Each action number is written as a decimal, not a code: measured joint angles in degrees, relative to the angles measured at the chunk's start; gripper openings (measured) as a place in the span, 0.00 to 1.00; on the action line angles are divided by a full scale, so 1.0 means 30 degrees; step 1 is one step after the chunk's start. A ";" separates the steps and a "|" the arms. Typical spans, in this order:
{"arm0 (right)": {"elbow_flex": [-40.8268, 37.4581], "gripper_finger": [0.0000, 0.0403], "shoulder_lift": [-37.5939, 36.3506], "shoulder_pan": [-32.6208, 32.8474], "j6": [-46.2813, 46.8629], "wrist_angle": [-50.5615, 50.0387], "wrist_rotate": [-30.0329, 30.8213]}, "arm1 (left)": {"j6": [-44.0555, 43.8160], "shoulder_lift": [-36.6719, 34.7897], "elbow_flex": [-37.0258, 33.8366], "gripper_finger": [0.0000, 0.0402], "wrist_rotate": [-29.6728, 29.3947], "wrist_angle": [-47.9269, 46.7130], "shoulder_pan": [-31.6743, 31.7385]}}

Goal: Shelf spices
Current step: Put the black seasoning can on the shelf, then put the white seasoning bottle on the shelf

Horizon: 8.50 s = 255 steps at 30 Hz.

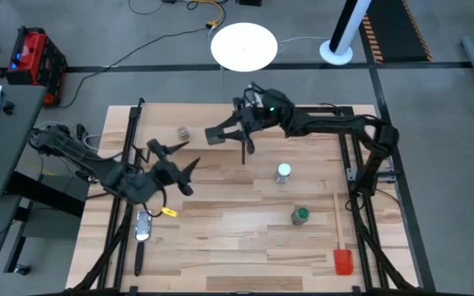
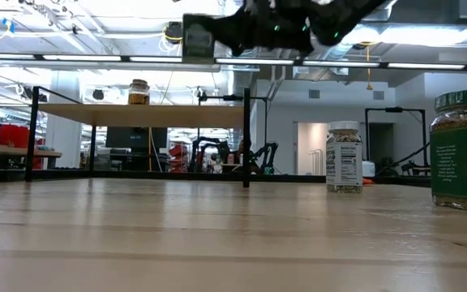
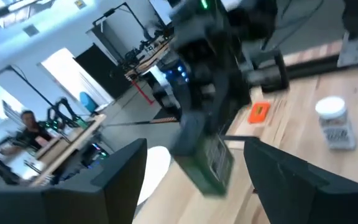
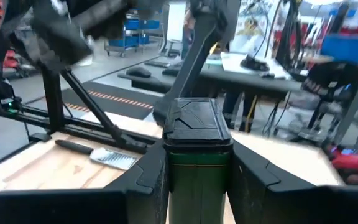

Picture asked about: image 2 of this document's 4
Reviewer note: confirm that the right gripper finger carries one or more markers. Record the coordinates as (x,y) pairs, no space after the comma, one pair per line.
(223,30)

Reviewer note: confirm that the dark green pepper tin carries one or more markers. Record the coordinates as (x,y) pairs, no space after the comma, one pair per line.
(198,40)

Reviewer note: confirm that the small cork-lid spice jar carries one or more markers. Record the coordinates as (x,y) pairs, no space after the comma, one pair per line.
(138,97)

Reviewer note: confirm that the white-lid bagel seasoning jar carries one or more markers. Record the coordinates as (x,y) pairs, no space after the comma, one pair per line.
(344,162)

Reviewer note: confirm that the green-lid oregano jar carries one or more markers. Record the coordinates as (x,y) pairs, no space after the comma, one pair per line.
(460,170)

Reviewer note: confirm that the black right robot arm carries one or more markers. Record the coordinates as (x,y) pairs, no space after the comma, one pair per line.
(339,20)

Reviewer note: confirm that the wooden shelf with black legs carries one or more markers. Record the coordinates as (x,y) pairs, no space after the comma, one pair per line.
(144,114)

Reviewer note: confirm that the ceiling light strip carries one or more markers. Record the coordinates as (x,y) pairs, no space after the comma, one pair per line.
(254,61)

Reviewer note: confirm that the black ceiling device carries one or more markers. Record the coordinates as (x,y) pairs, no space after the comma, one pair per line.
(173,32)

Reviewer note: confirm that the red background equipment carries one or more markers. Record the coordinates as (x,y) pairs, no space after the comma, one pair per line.
(178,156)

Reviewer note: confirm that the black monitor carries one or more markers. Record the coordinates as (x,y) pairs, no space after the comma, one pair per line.
(136,138)

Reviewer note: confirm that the white box device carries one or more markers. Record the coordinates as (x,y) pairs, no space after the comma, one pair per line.
(368,169)

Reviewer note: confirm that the red storage bin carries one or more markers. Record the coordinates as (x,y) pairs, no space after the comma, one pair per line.
(14,136)

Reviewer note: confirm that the wooden workbench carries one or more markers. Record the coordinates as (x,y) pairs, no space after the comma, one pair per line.
(14,152)

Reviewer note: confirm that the black metal gantry frame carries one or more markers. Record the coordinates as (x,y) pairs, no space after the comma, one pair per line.
(233,97)
(393,109)

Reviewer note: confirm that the black metal table frame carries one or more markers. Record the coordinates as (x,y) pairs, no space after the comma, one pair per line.
(136,175)

